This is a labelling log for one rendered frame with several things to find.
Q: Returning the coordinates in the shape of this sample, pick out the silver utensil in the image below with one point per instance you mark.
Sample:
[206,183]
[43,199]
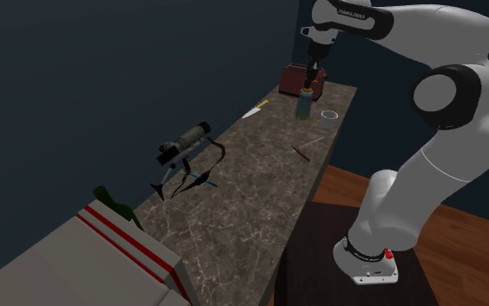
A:
[311,142]

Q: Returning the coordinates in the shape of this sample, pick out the blue pen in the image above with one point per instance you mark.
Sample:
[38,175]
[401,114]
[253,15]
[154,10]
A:
[211,183]

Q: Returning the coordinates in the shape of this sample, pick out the red toaster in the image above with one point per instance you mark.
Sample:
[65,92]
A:
[291,80]

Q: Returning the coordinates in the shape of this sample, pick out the white box with red stripes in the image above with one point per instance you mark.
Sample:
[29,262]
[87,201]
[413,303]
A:
[79,262]

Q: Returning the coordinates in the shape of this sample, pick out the dark green bottle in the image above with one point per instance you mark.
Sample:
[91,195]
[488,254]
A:
[119,208]

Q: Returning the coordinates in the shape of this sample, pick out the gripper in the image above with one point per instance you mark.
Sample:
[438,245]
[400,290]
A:
[318,51]

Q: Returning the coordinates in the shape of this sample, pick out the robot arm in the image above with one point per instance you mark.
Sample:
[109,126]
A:
[447,169]

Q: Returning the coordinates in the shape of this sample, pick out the dark robot stand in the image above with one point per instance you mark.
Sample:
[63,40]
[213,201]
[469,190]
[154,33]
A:
[311,262]

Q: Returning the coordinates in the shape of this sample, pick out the blue bottle with yellow cap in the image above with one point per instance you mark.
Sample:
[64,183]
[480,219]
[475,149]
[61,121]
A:
[303,105]

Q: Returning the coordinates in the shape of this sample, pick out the white cup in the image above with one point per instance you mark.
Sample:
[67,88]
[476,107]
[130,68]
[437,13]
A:
[328,121]

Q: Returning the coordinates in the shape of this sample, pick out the brown pencil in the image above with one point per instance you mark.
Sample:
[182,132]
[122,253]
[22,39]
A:
[301,154]

